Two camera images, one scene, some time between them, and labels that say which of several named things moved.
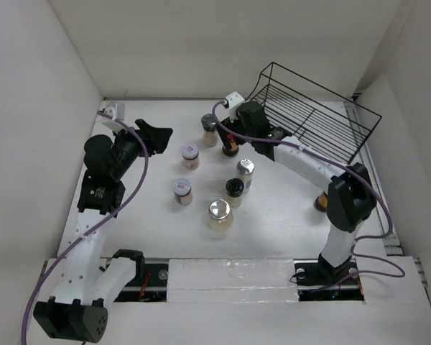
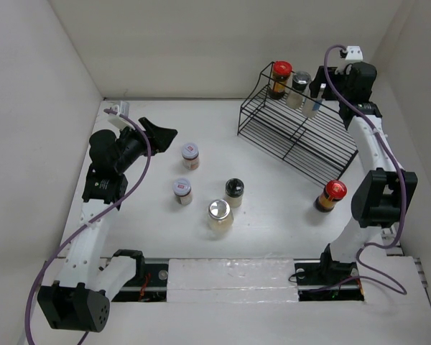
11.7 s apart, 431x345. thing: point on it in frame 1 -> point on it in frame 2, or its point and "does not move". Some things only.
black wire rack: (313, 115) does not move
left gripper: (157, 139) does not move
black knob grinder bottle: (234, 190) does not move
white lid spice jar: (190, 155) does not move
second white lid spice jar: (182, 189) does not move
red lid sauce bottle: (234, 146) -> (281, 71)
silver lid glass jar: (220, 220) does not move
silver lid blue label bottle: (245, 170) -> (310, 108)
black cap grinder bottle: (209, 123) -> (300, 82)
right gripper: (223, 133) -> (328, 77)
